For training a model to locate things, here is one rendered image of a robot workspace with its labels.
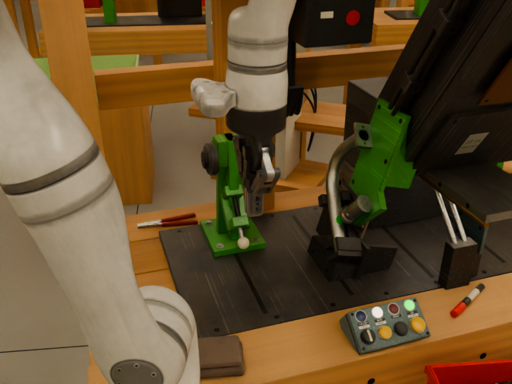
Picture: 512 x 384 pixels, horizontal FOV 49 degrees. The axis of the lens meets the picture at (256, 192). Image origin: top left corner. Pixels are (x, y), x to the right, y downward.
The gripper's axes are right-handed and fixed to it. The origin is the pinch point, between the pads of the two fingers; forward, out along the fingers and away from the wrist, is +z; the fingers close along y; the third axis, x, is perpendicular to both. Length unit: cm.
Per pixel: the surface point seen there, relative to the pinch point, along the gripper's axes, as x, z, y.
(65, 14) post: 21, -13, 66
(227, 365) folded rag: 1.5, 37.5, 8.4
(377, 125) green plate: -39, 7, 36
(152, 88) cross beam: 2, 8, 74
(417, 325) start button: -35, 36, 6
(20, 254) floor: 58, 133, 204
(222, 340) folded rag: 0.9, 36.9, 13.9
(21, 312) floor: 56, 132, 156
